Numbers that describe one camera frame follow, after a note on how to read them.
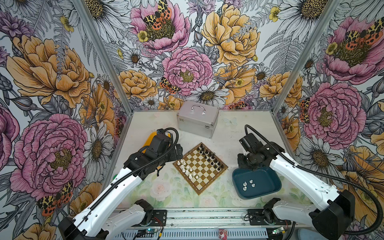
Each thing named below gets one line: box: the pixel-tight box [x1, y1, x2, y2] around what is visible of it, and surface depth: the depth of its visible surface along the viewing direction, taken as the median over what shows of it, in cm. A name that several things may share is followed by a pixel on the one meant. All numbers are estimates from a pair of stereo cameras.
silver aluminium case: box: [177, 100, 220, 139], surface depth 101 cm
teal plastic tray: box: [232, 166, 282, 200], surface depth 85 cm
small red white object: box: [218, 229, 228, 240], surface depth 67 cm
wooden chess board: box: [172, 142, 229, 196], surface depth 91 cm
